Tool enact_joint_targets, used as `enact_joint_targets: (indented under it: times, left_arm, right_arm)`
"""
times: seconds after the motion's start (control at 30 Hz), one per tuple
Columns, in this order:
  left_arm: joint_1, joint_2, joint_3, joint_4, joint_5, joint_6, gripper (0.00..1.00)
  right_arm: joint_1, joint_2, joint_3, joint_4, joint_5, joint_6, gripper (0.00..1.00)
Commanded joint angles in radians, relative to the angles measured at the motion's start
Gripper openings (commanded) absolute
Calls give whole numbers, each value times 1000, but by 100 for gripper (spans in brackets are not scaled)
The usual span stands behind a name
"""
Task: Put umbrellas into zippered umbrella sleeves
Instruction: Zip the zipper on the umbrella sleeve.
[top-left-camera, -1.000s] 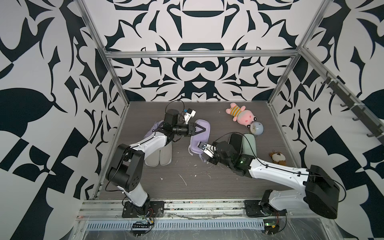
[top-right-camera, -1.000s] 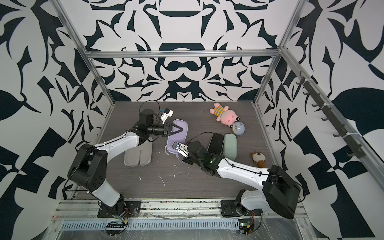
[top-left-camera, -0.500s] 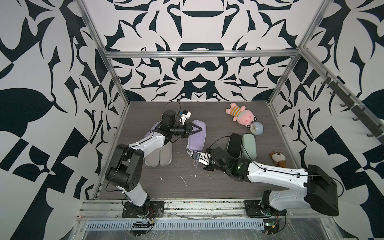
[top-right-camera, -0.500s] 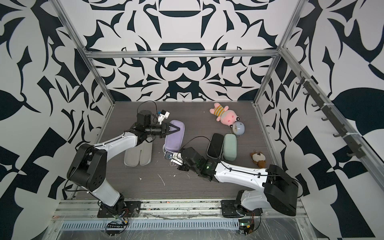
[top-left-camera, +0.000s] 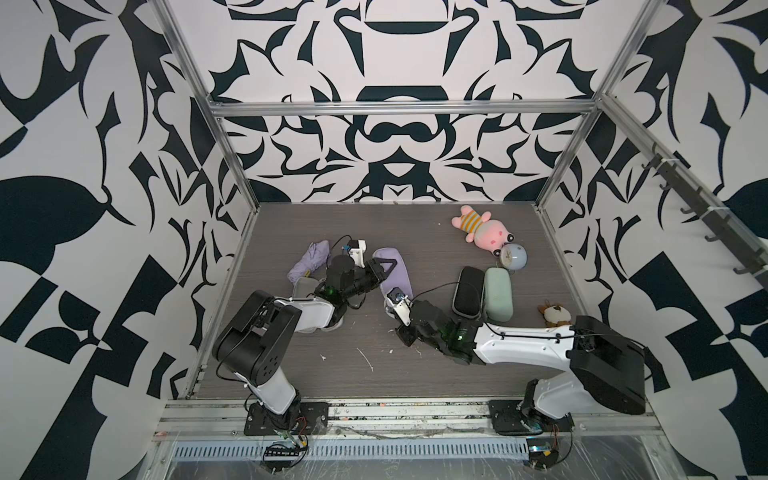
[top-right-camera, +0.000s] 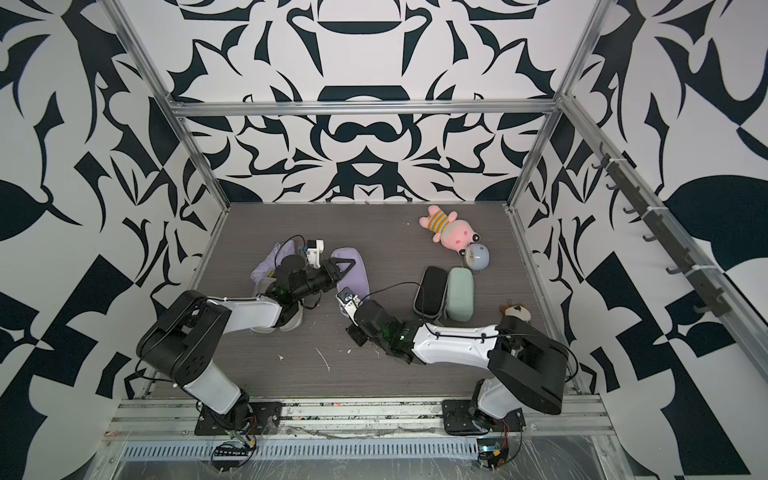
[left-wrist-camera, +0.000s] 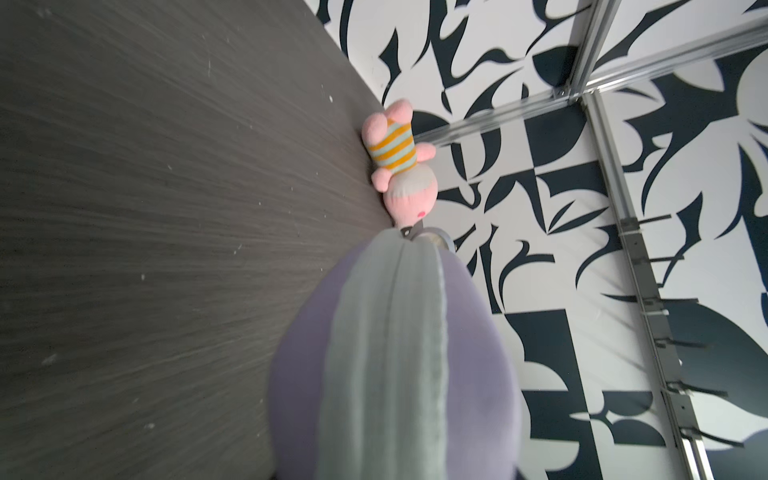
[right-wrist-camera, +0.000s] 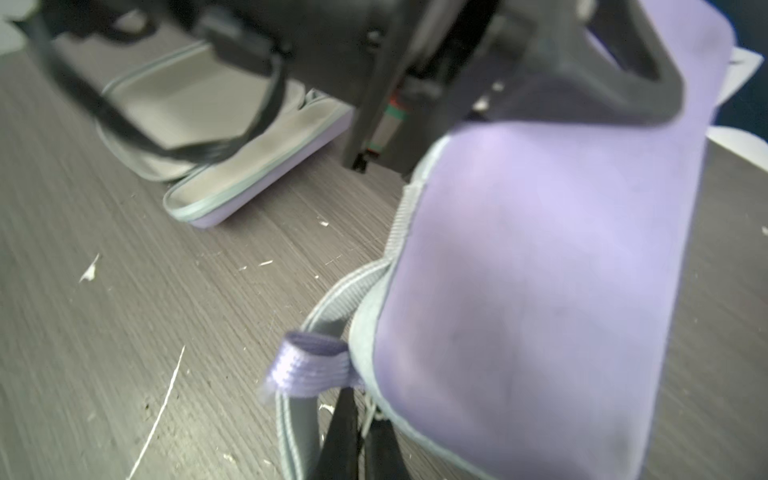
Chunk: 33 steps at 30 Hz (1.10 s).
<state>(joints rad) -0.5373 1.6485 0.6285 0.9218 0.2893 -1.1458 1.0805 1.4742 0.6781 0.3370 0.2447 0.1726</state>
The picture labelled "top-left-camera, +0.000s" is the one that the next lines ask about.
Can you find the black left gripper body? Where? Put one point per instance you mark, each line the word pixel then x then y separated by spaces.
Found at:
pixel 366 279

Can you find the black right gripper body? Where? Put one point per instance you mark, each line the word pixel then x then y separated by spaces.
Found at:
pixel 407 332

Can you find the lavender umbrella case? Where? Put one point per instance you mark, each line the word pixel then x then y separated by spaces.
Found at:
pixel 398 278

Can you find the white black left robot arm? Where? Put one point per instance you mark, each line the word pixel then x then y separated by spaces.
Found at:
pixel 253 345

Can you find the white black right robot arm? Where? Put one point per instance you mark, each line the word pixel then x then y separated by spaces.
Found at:
pixel 598 370

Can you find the pink plush pig toy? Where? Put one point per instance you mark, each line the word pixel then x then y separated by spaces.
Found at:
pixel 482 230

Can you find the blue round alarm clock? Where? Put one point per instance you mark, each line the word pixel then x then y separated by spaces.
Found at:
pixel 513 257

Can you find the brown white plush dog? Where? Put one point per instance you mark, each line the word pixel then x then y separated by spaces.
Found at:
pixel 555 315

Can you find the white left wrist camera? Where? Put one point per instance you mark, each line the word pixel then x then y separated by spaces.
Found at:
pixel 356 250

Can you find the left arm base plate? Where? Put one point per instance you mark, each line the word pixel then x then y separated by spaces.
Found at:
pixel 303 418

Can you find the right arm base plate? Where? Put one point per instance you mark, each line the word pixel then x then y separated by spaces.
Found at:
pixel 520 418

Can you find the white perforated cable tray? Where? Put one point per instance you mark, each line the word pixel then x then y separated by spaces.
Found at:
pixel 364 449

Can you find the aluminium cage frame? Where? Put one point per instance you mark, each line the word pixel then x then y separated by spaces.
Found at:
pixel 379 120

